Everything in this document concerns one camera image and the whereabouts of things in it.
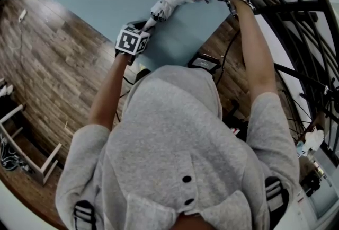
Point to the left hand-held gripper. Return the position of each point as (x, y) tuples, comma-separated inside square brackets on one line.
[(129, 42)]

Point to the white patterned umbrella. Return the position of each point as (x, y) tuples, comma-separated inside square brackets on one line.
[(169, 2)]

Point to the person's left forearm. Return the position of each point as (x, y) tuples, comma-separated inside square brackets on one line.
[(108, 91)]

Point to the person's right forearm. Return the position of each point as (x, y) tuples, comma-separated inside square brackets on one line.
[(255, 59)]

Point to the black device with display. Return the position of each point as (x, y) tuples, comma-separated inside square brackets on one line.
[(204, 62)]

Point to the black metal rack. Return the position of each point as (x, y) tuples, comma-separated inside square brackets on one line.
[(304, 46)]

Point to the white power strip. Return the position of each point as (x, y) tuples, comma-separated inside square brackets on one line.
[(22, 15)]

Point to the grey hooded sweatshirt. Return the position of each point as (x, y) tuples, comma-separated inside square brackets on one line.
[(172, 149)]

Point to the white crumpled bag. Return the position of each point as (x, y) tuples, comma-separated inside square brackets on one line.
[(314, 139)]

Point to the white wooden frame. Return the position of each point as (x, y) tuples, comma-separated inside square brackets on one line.
[(31, 154)]

